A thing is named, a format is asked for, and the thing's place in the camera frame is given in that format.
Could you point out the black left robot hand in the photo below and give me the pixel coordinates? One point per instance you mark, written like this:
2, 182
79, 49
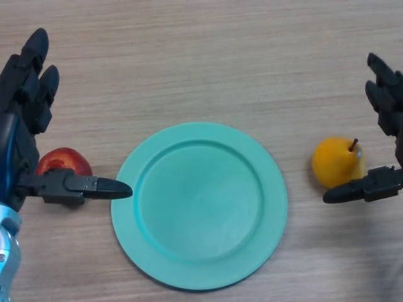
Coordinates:
22, 141

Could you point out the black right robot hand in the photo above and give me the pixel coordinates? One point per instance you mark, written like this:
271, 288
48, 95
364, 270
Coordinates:
382, 185

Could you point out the yellow pear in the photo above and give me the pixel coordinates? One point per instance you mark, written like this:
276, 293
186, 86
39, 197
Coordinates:
335, 165

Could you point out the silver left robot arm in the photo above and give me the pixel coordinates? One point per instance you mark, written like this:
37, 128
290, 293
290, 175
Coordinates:
9, 251

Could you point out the green round plate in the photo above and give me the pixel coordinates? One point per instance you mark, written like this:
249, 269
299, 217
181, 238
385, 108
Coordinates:
198, 204

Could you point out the red apple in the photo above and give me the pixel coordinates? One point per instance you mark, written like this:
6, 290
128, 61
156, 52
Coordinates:
64, 157

